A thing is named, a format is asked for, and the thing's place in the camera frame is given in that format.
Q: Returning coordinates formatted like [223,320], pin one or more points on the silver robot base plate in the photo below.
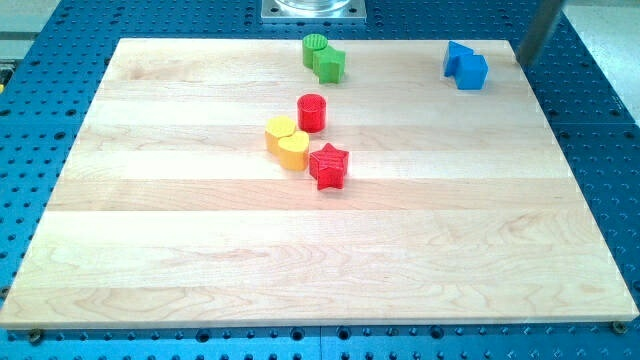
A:
[306,10]

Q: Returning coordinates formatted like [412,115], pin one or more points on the brass bolt left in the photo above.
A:
[35,336]

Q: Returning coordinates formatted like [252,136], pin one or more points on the red cylinder block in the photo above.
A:
[311,109]

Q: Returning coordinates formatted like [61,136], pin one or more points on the green cylinder block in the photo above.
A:
[310,44]

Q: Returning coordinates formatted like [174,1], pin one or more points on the yellow pentagon block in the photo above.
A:
[277,128]

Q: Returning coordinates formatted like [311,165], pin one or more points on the light wooden board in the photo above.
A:
[457,207]

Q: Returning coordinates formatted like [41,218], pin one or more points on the blue triangle block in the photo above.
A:
[453,52]

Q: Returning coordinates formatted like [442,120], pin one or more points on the blue perforated table plate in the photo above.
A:
[51,90]

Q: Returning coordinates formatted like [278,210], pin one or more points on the green star block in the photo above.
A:
[329,65]

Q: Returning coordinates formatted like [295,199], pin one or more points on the red star block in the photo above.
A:
[329,167]

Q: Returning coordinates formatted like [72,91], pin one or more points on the blue cube block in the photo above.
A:
[471,72]

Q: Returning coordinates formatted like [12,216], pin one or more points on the grey metal pusher rod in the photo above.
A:
[542,26]

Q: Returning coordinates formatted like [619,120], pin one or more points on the yellow heart block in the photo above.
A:
[293,151]

